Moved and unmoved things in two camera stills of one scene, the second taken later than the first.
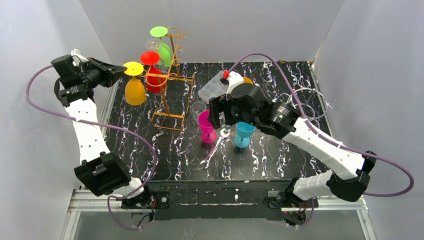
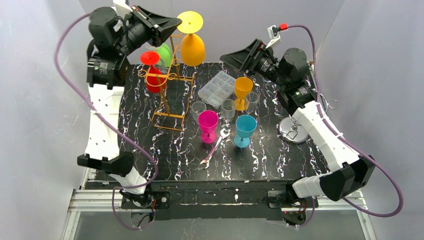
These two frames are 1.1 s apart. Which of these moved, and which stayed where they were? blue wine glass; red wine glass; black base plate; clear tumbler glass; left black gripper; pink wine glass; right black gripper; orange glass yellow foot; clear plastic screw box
Moved: orange glass yellow foot; right black gripper; left black gripper
Stayed: black base plate; pink wine glass; clear plastic screw box; blue wine glass; clear tumbler glass; red wine glass
